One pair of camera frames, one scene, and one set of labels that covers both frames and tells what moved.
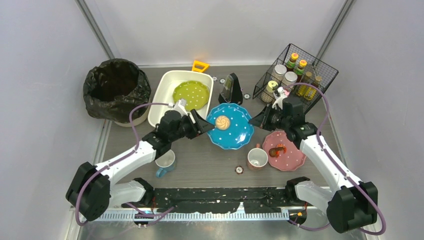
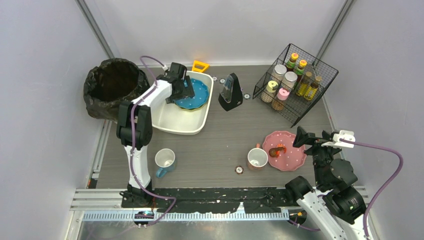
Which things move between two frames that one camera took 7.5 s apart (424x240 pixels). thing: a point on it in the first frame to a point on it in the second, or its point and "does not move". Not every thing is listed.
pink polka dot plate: [291, 160] does not move
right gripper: [269, 117] to [311, 142]
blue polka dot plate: [240, 131] to [201, 91]
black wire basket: [302, 77] does not move
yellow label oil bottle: [310, 91] does not move
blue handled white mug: [166, 163] does not move
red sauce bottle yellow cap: [300, 70] does not move
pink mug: [257, 157] does not move
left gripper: [193, 124] to [180, 88]
